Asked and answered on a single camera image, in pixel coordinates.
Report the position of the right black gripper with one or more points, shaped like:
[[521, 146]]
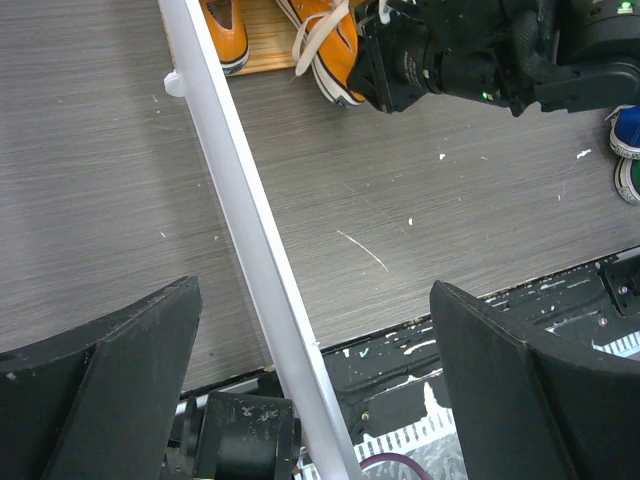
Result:
[[395, 63]]

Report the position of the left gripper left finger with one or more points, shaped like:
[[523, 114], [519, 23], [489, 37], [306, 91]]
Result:
[[98, 401]]

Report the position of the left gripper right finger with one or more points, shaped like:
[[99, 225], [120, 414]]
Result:
[[529, 404]]

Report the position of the orange sneaker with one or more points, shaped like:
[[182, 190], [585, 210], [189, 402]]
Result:
[[228, 32], [326, 43]]

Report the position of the white cabinet door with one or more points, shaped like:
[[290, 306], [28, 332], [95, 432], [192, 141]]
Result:
[[268, 274]]

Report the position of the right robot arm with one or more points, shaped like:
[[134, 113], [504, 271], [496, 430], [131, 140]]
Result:
[[562, 55]]

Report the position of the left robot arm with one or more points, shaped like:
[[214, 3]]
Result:
[[98, 401]]

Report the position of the wooden shoe cabinet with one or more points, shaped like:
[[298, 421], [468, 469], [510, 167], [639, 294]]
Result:
[[265, 45]]

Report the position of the blue sneaker upper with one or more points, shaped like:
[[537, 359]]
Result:
[[624, 134]]

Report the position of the green sneaker lower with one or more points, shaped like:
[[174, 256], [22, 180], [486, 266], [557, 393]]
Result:
[[627, 180]]

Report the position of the white cable tray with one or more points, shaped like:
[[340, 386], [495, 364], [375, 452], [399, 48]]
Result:
[[439, 421]]

